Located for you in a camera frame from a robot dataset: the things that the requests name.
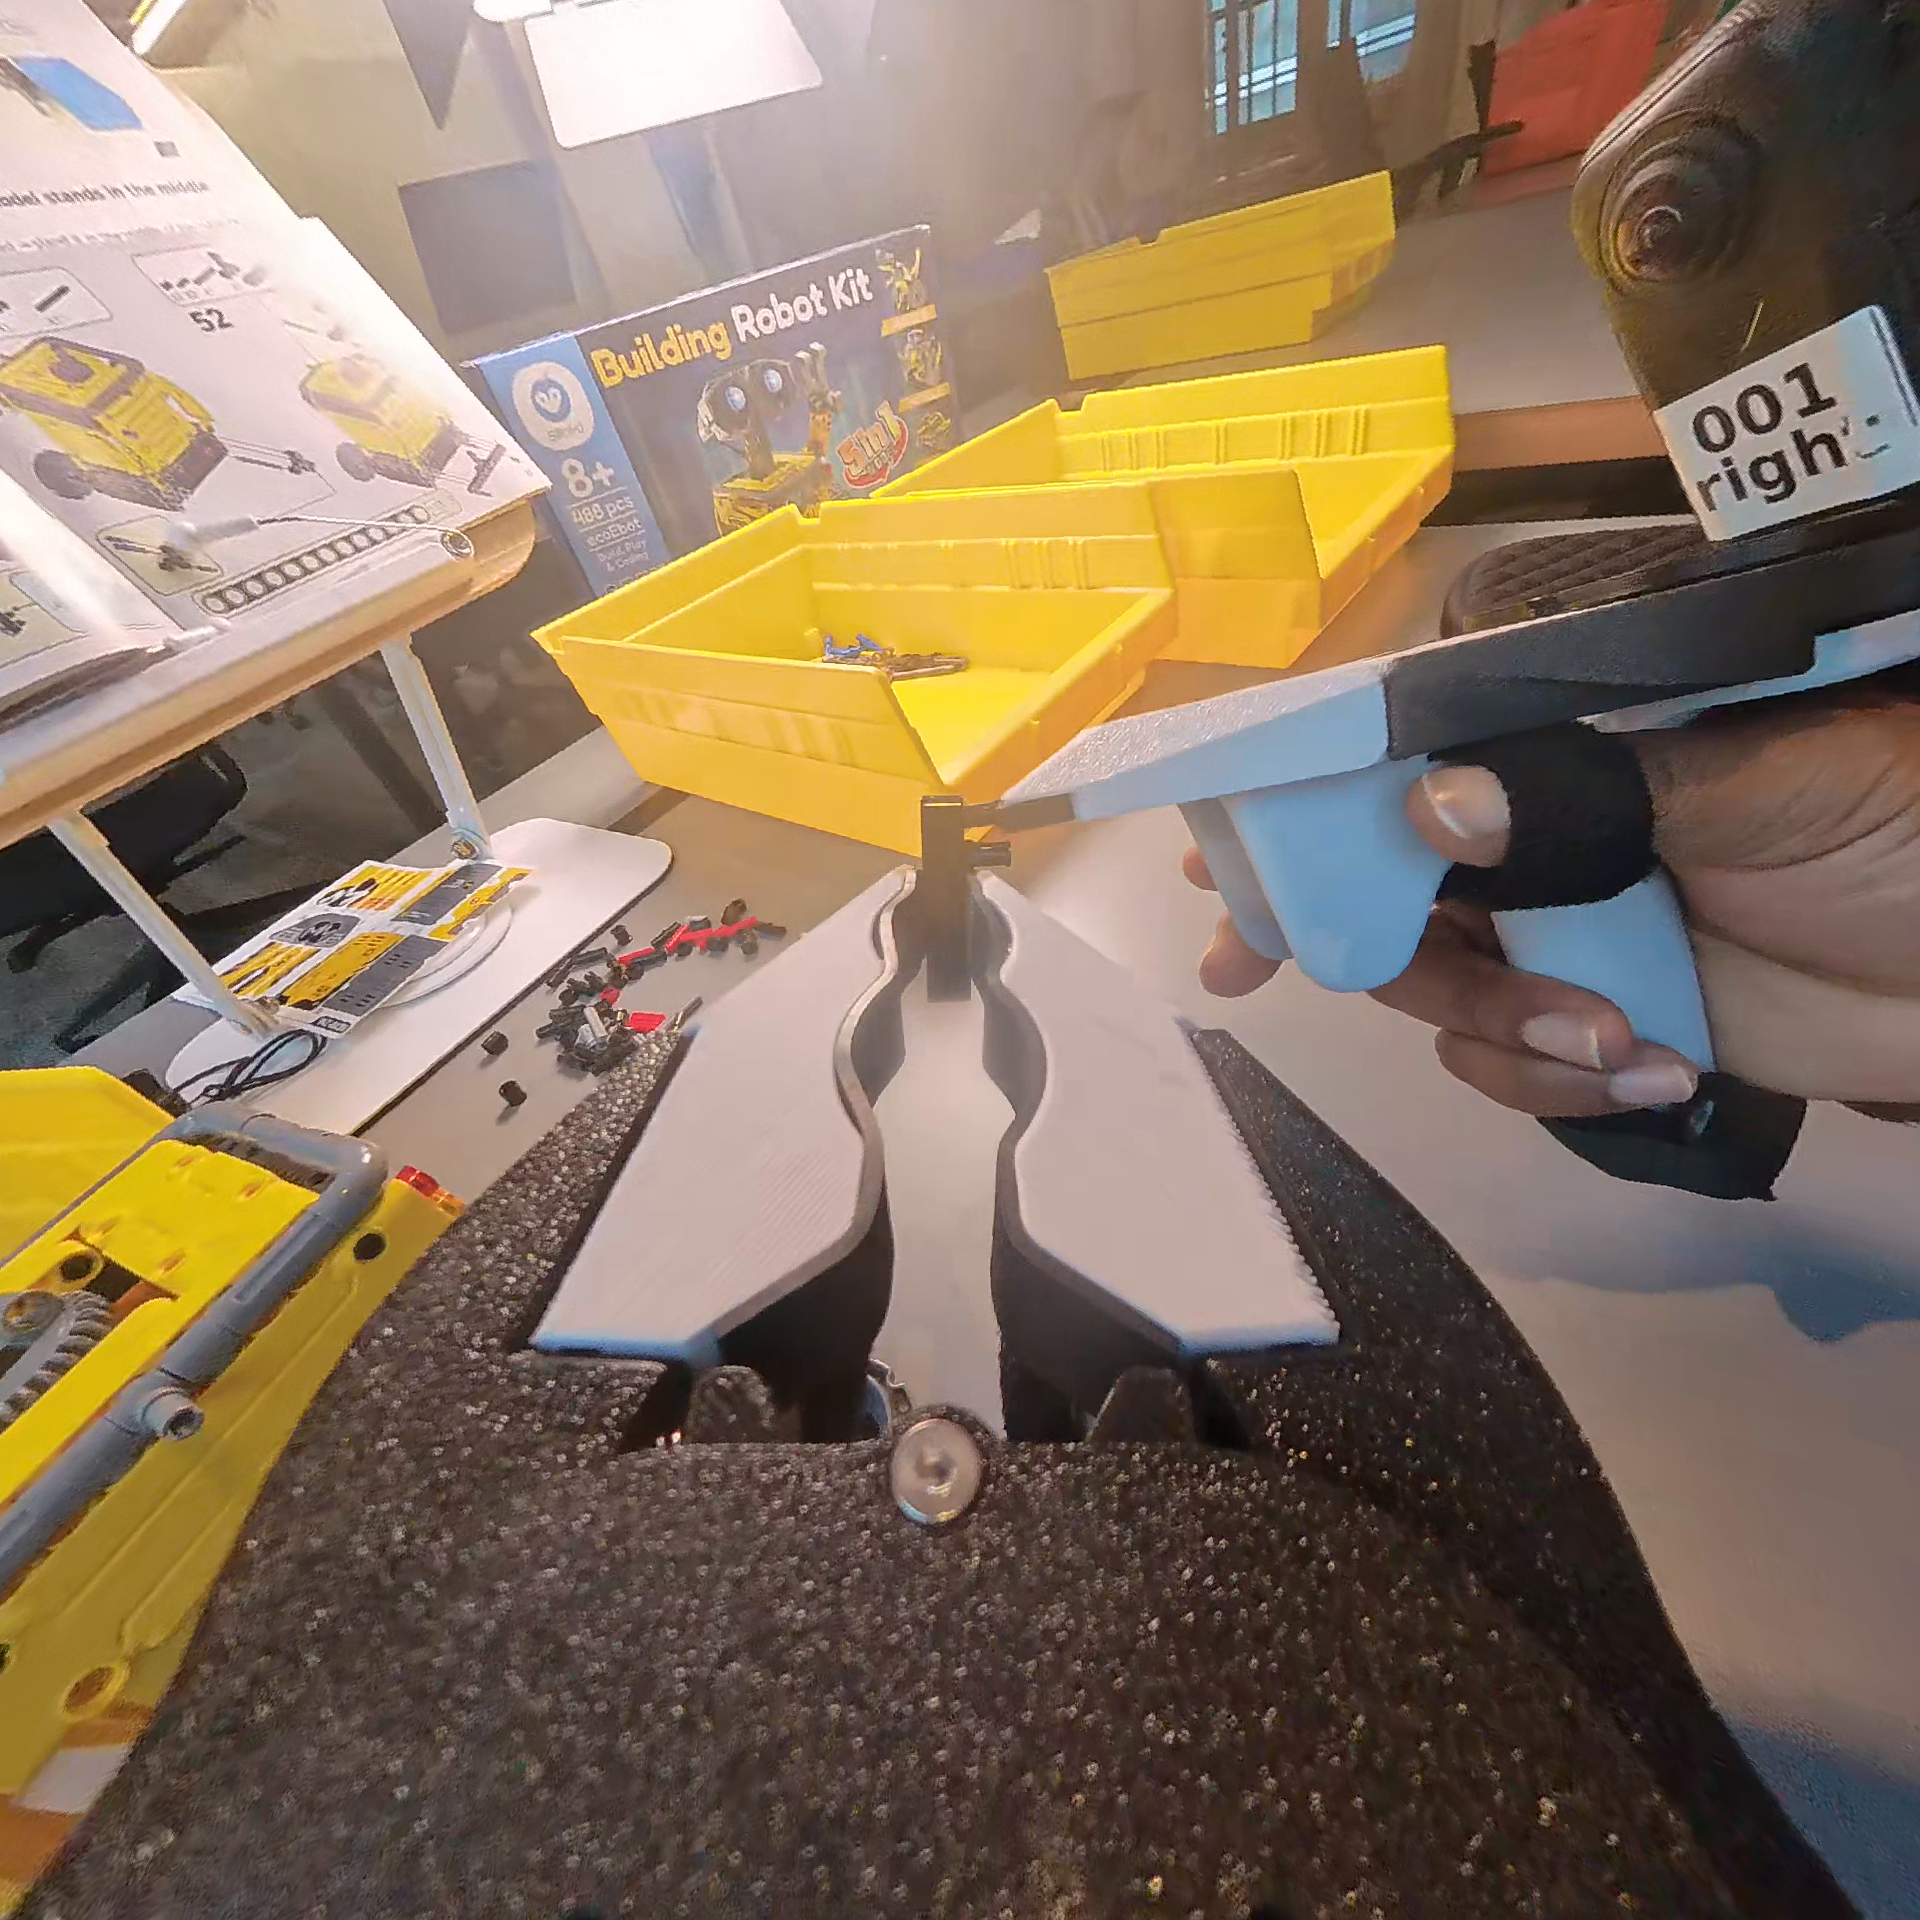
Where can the printed cardboard toy box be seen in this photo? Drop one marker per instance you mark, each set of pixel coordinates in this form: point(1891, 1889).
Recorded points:
point(720, 392)

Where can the yellow toy brick vehicle model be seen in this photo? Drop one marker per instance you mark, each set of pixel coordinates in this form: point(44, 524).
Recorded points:
point(150, 1351)

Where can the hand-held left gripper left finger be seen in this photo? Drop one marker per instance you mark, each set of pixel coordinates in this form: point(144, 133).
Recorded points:
point(720, 1200)

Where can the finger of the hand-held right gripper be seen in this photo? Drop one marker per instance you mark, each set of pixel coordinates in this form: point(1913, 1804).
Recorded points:
point(1801, 676)
point(1259, 750)

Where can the pile of black brick parts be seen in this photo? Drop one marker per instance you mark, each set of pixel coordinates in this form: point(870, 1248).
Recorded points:
point(645, 976)

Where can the yellow storage bin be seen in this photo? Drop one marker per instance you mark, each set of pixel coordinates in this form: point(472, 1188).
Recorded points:
point(1230, 271)
point(900, 707)
point(1291, 496)

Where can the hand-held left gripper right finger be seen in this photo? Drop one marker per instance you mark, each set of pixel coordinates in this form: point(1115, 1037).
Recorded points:
point(1171, 1200)

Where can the building windows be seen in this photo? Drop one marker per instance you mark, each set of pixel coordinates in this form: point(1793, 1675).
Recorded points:
point(1306, 60)

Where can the grey desk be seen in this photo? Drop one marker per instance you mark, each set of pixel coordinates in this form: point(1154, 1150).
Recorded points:
point(1740, 1441)

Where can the yellow printed sticker sheet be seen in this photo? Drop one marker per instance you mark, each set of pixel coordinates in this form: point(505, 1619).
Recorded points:
point(376, 931)

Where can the white book stand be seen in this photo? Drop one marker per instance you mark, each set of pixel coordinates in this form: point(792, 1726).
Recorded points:
point(450, 902)

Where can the orange beanbag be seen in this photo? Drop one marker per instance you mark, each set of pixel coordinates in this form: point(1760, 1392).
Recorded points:
point(1574, 77)

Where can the black office chair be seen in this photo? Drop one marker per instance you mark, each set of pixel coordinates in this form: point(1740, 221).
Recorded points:
point(106, 855)

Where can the pile of assorted brick beams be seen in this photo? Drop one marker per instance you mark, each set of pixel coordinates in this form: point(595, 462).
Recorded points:
point(884, 652)

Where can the thin black holed brick beam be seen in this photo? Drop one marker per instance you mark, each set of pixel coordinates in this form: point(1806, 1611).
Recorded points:
point(946, 886)

